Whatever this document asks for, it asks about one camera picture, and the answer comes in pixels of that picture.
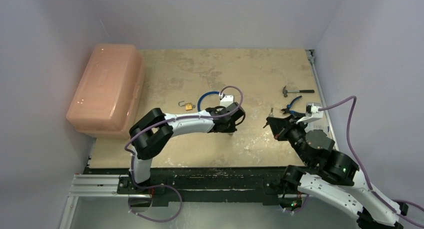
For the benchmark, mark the small black handled hammer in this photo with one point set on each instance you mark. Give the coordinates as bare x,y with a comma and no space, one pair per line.
285,91

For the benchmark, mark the pink plastic storage box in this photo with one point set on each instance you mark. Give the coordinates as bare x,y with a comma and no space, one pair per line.
106,99

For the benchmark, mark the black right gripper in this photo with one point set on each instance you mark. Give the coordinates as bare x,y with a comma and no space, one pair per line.
282,127

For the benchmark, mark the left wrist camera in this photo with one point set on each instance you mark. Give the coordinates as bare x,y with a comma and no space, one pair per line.
226,100

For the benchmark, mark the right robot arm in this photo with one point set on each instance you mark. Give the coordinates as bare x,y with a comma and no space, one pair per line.
333,177

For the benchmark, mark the aluminium frame rail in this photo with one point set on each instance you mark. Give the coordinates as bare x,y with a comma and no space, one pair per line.
311,58

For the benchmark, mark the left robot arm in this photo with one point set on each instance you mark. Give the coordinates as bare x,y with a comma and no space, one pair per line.
149,136

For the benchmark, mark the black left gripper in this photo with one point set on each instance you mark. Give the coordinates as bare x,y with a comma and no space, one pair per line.
232,129

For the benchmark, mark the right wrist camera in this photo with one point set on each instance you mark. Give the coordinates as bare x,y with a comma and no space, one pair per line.
312,113

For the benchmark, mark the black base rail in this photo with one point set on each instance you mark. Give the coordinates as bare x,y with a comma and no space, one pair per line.
205,185

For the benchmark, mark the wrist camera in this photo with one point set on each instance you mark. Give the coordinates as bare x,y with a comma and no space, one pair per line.
312,113
226,100

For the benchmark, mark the brass padlock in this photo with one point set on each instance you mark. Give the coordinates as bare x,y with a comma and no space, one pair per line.
188,106

